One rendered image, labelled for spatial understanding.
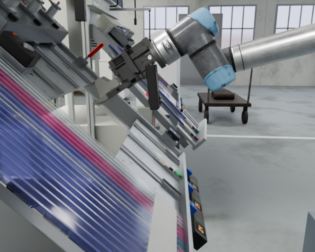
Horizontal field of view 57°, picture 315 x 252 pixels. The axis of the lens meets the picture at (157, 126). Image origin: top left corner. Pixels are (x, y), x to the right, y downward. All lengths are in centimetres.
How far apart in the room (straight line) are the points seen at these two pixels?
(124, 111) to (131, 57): 28
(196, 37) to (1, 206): 54
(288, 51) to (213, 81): 23
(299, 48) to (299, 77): 938
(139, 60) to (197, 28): 16
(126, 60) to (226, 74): 24
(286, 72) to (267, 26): 154
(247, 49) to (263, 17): 904
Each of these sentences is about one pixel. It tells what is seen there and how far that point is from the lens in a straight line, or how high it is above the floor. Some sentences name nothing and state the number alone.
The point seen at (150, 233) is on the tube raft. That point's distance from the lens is 50.
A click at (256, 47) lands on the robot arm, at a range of 85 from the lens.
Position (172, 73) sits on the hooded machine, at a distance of 461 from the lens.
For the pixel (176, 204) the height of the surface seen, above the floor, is 73.
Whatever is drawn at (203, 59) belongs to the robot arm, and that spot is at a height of 105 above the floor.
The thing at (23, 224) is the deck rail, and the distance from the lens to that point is 36.
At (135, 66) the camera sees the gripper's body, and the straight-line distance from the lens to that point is 73.
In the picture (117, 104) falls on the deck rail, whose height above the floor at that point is 89.
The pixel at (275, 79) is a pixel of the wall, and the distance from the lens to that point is 1001.
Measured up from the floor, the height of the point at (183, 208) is 73.
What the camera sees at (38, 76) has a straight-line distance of 70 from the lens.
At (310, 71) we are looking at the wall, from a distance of 1033.
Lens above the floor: 107
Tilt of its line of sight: 14 degrees down
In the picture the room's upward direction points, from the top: straight up
